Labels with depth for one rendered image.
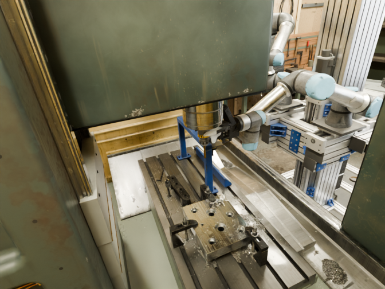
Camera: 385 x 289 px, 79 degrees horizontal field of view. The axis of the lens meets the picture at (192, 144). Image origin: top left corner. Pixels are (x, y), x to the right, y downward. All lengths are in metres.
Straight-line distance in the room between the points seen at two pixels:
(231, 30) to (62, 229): 0.68
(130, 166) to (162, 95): 1.30
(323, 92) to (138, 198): 1.35
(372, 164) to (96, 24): 1.14
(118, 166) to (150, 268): 0.86
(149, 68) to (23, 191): 0.41
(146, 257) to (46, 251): 0.94
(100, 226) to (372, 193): 1.11
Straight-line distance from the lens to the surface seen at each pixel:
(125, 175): 1.92
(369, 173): 1.27
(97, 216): 0.73
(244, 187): 1.69
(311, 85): 1.22
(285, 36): 1.70
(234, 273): 1.10
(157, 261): 1.50
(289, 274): 1.13
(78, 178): 0.68
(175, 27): 0.70
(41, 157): 0.52
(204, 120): 0.85
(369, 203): 1.33
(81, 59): 0.67
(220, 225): 1.14
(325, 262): 1.53
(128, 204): 1.80
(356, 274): 1.53
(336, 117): 1.68
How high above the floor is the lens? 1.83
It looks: 29 degrees down
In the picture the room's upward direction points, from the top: 5 degrees counter-clockwise
